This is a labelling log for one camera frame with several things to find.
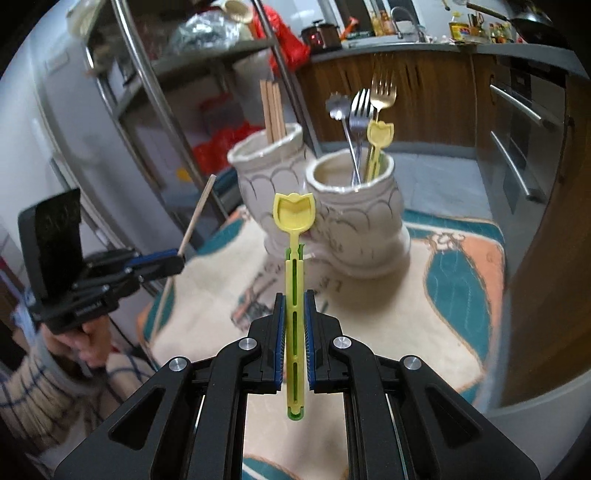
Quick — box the built-in steel oven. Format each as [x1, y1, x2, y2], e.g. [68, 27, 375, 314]
[489, 60, 566, 213]

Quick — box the dark red rice cooker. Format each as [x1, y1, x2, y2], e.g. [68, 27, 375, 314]
[301, 20, 342, 53]

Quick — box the wooden chopstick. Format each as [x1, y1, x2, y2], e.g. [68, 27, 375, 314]
[266, 81, 280, 142]
[259, 80, 273, 145]
[271, 82, 287, 140]
[148, 174, 216, 344]

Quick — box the clear crumpled plastic bag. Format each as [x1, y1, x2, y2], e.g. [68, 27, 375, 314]
[164, 10, 240, 55]

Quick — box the silver metal fork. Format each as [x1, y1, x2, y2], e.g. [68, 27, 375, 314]
[349, 88, 373, 186]

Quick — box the black wok with lid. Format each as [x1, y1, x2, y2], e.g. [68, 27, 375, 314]
[465, 1, 553, 27]

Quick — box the silver serrated spoon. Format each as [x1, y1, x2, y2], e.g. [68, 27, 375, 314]
[325, 93, 361, 186]

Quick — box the red hanging plastic bag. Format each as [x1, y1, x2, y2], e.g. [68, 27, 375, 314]
[252, 5, 311, 76]

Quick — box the red plastic bag on shelf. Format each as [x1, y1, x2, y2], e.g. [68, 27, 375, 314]
[192, 121, 262, 176]

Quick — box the person's left hand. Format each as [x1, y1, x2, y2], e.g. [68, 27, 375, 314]
[41, 316, 111, 369]

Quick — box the person's left forearm sleeve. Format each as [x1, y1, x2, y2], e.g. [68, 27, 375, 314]
[0, 290, 153, 458]

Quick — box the kitchen faucet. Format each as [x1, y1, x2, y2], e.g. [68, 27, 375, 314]
[390, 6, 427, 43]

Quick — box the yellow green plastic spoon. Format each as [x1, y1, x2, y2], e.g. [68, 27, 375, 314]
[273, 193, 315, 421]
[365, 120, 394, 183]

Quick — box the yellow oil bottle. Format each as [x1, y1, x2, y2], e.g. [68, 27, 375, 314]
[449, 11, 471, 43]

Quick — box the stainless steel shelf rack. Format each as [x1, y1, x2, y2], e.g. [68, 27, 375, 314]
[84, 1, 307, 225]

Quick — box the white floral ceramic utensil holder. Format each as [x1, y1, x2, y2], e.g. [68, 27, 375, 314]
[228, 123, 411, 279]

